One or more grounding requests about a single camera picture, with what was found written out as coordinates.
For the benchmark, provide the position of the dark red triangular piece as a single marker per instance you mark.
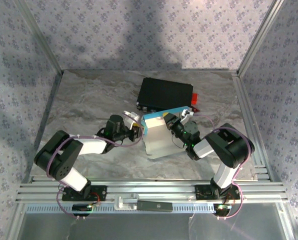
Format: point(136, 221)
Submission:
point(196, 109)

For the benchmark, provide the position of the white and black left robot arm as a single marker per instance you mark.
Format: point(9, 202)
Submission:
point(91, 146)

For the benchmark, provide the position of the aluminium side rail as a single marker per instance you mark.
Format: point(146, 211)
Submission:
point(241, 100)

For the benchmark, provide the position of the aluminium frame post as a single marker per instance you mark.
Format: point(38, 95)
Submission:
point(44, 42)
point(257, 42)

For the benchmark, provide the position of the white and blue paper box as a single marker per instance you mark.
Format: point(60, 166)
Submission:
point(159, 140)

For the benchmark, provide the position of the small circuit board green light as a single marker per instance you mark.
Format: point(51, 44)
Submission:
point(222, 208)
point(81, 207)

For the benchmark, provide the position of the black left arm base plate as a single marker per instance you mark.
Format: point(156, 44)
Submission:
point(99, 192)

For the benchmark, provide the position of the small red block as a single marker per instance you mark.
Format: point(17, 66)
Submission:
point(195, 98)

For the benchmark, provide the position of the dark metal side rail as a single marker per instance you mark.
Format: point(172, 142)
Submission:
point(51, 100)

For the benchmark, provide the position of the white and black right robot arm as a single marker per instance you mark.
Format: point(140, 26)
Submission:
point(224, 175)

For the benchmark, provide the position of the black rectangular bar device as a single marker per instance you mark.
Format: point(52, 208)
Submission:
point(154, 206)

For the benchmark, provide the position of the aluminium mounting rail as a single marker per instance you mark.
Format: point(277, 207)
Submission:
point(151, 187)

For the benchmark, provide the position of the clear acrylic bracket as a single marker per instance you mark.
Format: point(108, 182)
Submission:
point(124, 202)

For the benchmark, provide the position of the black ribbed carrying case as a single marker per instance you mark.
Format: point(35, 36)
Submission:
point(164, 93)

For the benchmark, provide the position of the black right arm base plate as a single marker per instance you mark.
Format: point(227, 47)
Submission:
point(201, 192)

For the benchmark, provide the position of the grey metal panel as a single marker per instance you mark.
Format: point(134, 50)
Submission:
point(139, 227)

